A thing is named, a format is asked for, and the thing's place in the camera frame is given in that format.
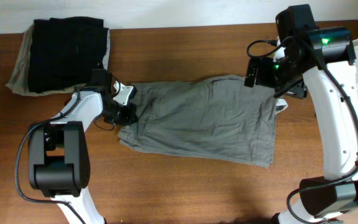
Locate grey shorts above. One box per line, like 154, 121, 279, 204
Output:
118, 75, 288, 168

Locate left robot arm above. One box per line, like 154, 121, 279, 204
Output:
28, 84, 137, 223

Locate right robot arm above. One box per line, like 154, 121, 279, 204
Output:
246, 25, 358, 223

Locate black folded garment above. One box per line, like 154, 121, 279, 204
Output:
27, 17, 109, 93

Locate beige folded garment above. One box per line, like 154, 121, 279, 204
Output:
6, 25, 109, 96

